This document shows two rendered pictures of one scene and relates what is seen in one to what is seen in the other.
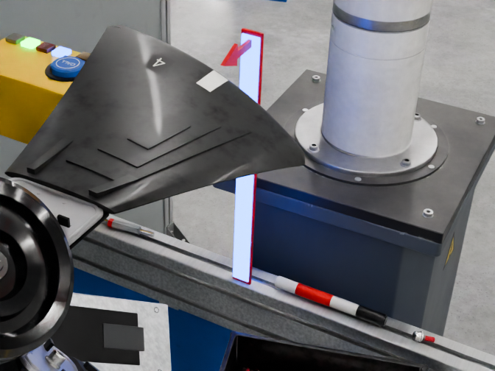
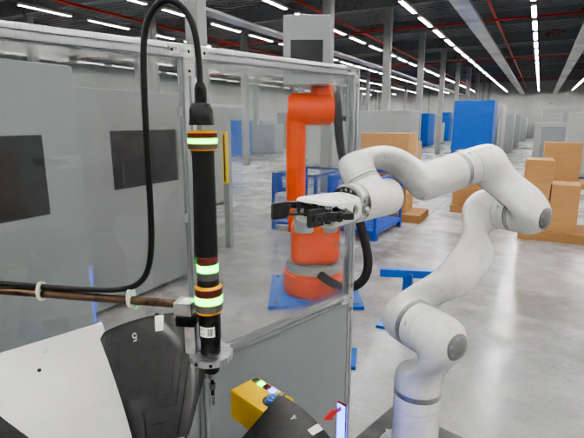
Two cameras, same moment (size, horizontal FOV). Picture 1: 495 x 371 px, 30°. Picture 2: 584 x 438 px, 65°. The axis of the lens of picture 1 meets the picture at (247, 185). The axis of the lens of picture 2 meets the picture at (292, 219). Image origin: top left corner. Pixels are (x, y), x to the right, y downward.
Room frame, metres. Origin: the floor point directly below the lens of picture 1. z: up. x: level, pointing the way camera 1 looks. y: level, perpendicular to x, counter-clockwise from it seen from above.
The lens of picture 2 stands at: (-0.06, -0.19, 1.82)
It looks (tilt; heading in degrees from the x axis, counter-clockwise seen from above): 12 degrees down; 19
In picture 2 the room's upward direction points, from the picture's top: straight up
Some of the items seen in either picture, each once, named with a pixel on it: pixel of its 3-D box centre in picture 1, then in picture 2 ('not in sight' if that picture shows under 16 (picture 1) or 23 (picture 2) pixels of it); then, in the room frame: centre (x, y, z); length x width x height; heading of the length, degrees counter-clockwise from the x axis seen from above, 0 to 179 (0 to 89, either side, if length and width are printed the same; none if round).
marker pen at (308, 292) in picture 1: (330, 300); not in sight; (0.82, -0.10, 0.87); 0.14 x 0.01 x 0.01; 64
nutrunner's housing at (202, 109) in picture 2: not in sight; (206, 236); (0.55, 0.16, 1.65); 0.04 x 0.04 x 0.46
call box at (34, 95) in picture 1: (42, 98); (262, 409); (1.00, 0.26, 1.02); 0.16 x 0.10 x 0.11; 63
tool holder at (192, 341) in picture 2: not in sight; (204, 329); (0.55, 0.17, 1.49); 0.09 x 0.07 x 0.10; 98
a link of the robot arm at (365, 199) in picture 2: not in sight; (351, 203); (0.87, 0.00, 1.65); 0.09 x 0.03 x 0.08; 64
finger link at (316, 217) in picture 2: not in sight; (325, 217); (0.71, 0.01, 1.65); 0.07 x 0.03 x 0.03; 154
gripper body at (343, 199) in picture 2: not in sight; (330, 207); (0.81, 0.03, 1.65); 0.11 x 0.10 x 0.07; 154
